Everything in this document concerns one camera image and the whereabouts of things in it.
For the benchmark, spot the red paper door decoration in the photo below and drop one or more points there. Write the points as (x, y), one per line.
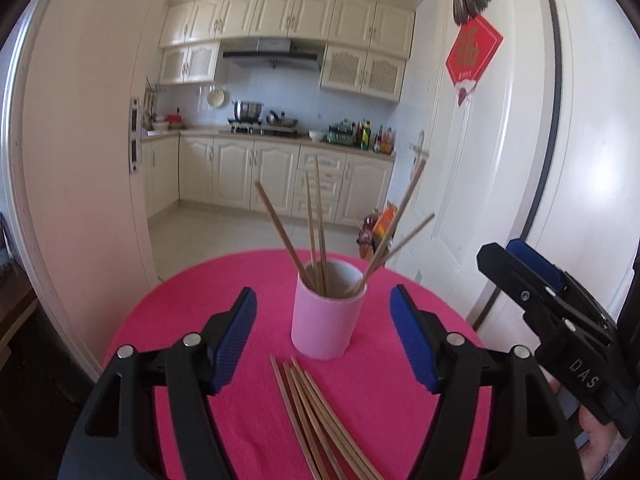
(474, 48)

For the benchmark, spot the cream kitchen cabinets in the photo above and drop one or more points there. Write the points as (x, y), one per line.
(366, 43)
(215, 167)

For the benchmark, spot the cream lower kitchen cabinets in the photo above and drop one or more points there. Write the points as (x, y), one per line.
(215, 167)

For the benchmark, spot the white bowl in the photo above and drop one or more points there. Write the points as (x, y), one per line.
(316, 136)

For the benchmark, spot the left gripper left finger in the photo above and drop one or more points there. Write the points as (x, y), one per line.
(147, 403)

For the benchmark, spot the pink cylindrical utensil holder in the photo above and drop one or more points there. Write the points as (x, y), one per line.
(322, 327)

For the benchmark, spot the person's right hand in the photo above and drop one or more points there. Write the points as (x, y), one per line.
(604, 453)

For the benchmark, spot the black range hood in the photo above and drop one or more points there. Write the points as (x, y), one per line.
(274, 53)

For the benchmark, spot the pink round table mat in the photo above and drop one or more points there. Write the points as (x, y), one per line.
(371, 387)

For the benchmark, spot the green electric cooker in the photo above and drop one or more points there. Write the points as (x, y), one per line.
(341, 133)

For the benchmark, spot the cream upper kitchen cabinets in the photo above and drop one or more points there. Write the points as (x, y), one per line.
(366, 43)

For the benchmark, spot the white sliding door panel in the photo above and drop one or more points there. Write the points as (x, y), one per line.
(73, 193)

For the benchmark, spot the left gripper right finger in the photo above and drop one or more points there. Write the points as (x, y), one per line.
(527, 435)

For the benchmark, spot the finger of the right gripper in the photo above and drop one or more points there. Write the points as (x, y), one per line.
(521, 284)
(537, 263)

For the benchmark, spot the black wok pan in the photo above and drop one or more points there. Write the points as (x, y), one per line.
(280, 120)

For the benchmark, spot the gas stove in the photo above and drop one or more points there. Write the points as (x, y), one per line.
(260, 129)

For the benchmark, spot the round bamboo trivet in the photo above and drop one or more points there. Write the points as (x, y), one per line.
(216, 98)

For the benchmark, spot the floor bag with bottles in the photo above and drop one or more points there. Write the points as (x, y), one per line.
(374, 228)

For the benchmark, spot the steel cooking pot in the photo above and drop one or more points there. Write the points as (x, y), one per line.
(246, 111)

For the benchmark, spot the white door with handle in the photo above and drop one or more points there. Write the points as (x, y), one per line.
(486, 148)

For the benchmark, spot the green oil bottle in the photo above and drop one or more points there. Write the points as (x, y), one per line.
(365, 136)

